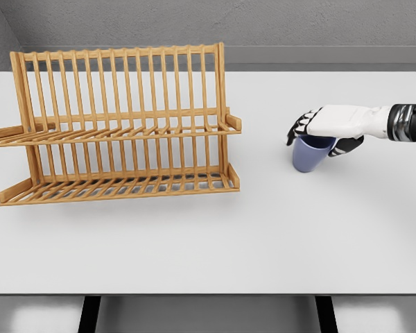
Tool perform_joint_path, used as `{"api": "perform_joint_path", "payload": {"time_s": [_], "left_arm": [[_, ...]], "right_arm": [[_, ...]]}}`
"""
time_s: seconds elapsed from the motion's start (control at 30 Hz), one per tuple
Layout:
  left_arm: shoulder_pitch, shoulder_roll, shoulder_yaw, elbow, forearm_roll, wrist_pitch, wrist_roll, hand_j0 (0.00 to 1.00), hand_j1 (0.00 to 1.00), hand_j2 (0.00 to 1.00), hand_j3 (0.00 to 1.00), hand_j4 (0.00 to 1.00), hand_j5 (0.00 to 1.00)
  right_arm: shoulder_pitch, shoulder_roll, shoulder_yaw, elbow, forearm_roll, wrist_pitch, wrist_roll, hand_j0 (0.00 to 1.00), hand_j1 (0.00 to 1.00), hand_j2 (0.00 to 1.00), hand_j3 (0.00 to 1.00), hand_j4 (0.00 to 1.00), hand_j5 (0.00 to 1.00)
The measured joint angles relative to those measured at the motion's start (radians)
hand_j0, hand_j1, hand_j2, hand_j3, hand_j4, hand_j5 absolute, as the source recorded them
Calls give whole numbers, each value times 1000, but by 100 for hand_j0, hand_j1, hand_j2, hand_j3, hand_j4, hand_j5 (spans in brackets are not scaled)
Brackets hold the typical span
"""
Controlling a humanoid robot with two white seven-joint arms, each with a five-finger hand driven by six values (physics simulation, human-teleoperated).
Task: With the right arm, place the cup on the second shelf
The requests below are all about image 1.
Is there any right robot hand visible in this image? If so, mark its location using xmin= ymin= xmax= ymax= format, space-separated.
xmin=286 ymin=104 xmax=370 ymax=158

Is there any blue cup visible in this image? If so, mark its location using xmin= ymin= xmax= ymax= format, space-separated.
xmin=292 ymin=135 xmax=337 ymax=173

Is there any wooden two-tier dish rack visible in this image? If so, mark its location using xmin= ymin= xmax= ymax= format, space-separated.
xmin=0 ymin=42 xmax=243 ymax=207

